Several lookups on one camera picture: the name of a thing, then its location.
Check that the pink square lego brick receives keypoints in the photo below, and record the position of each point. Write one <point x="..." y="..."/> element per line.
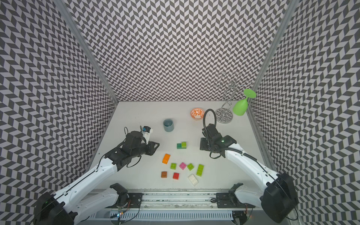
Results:
<point x="183" y="166"/>

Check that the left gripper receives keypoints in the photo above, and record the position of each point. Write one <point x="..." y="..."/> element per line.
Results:
<point x="151" y="146"/>

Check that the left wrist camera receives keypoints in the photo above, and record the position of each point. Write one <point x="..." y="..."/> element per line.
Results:
<point x="146" y="133"/>

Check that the brown square lego brick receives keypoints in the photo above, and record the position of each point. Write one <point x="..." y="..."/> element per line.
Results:
<point x="163" y="174"/>

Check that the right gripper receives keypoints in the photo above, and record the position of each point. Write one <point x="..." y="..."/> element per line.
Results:
<point x="203" y="146"/>

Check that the chrome glass holder stand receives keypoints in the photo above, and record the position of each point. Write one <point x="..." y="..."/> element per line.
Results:
<point x="224" y="114"/>

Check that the white long lego brick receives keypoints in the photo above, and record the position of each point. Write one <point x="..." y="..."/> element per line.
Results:
<point x="193" y="180"/>

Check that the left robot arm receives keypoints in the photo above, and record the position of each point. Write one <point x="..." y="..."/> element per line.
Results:
<point x="70" y="206"/>

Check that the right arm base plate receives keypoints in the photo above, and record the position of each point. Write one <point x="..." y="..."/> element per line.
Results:
<point x="227" y="200"/>

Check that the teal ceramic cup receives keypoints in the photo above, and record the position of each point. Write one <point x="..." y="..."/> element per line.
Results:
<point x="168" y="125"/>

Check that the orange patterned small bowl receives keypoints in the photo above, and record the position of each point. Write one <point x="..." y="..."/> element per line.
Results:
<point x="197" y="114"/>

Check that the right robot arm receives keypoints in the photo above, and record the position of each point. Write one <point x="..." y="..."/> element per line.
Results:
<point x="275" y="192"/>

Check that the lime long lego brick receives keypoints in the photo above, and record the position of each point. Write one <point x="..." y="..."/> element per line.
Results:
<point x="200" y="169"/>

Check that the orange long lego brick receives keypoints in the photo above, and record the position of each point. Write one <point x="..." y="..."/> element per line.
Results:
<point x="166" y="159"/>

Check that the lime square lego brick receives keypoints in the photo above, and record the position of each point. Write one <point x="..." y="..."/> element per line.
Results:
<point x="184" y="145"/>
<point x="173" y="166"/>
<point x="190" y="167"/>

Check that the green plastic wine glass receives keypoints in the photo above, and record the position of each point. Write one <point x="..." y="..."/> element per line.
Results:
<point x="241" y="106"/>

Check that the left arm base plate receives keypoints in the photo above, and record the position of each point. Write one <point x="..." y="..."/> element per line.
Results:
<point x="132" y="200"/>

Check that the red square lego brick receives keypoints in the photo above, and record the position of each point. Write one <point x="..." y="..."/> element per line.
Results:
<point x="176" y="176"/>

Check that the aluminium front rail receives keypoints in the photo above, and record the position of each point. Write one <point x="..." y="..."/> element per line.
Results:
<point x="178" y="199"/>

